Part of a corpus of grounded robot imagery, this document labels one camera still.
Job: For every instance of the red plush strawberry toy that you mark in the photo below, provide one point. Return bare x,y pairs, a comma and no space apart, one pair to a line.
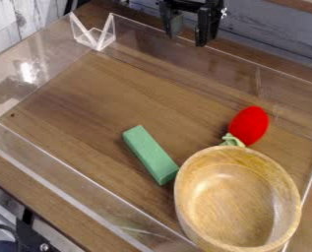
246,128

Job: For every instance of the green rectangular block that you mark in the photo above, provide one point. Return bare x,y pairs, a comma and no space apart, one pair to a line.
151,155

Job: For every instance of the black metal table clamp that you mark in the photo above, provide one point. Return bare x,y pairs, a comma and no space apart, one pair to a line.
31,240

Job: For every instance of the clear acrylic corner bracket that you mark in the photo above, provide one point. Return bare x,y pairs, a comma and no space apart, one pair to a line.
94,38

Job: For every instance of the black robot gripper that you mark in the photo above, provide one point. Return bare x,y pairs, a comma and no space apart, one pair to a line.
210,11

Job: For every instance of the wooden bowl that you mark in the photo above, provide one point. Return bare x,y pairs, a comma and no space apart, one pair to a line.
237,201

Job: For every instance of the clear acrylic tray walls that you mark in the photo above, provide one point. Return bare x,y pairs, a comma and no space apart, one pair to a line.
71,98

